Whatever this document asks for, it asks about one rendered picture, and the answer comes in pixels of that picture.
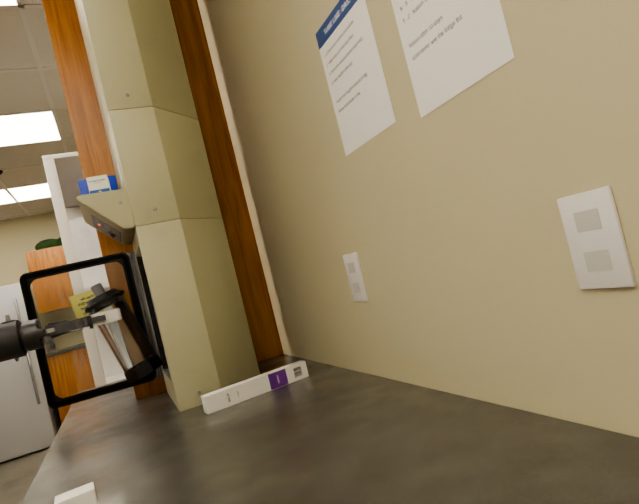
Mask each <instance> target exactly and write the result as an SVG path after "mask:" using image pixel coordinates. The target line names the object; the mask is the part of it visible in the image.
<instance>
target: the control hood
mask: <svg viewBox="0 0 639 504"><path fill-rule="evenodd" d="M76 198H77V201H78V204H79V206H80V209H81V212H82V215H83V218H84V221H85V222H86V223H87V224H89V225H90V226H92V227H94V225H93V221H92V217H91V215H92V216H94V217H96V218H97V219H99V220H101V221H102V222H104V223H106V224H107V225H109V226H111V227H112V228H114V229H116V230H117V231H119V232H121V242H119V241H117V240H115V239H114V238H112V237H110V236H109V235H107V234H105V233H104V232H102V231H100V230H99V229H97V228H95V227H94V228H95V229H97V230H99V231H100V232H102V233H104V234H105V235H107V236H109V237H110V238H112V239H114V240H115V241H117V242H119V243H120V244H122V245H128V244H131V243H132V240H133V235H134V230H135V223H134V219H133V214H132V210H131V206H130V202H129V198H128V193H127V189H126V190H125V189H118V190H112V191H105V192H99V193H92V194H86V195H79V196H78V197H76Z"/></svg>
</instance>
